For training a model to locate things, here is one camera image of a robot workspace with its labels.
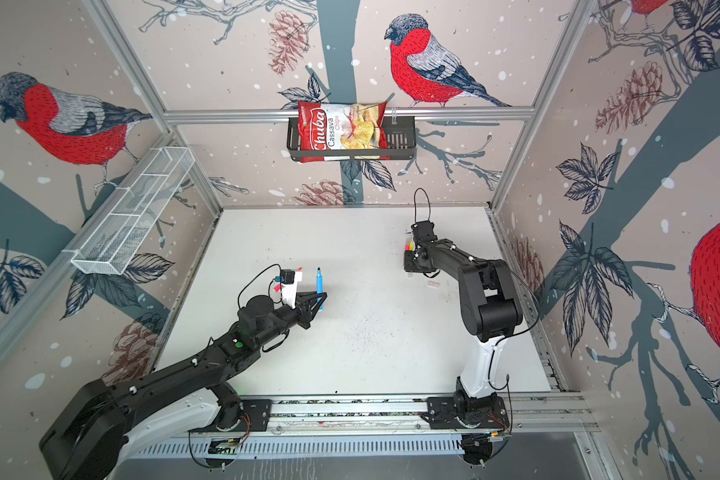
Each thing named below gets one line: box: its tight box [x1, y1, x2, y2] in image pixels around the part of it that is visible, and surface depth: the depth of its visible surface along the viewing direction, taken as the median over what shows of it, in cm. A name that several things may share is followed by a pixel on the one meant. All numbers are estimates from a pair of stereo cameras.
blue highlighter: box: [316, 267, 324, 311], surface depth 78 cm
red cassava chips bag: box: [298, 101, 390, 163], surface depth 90 cm
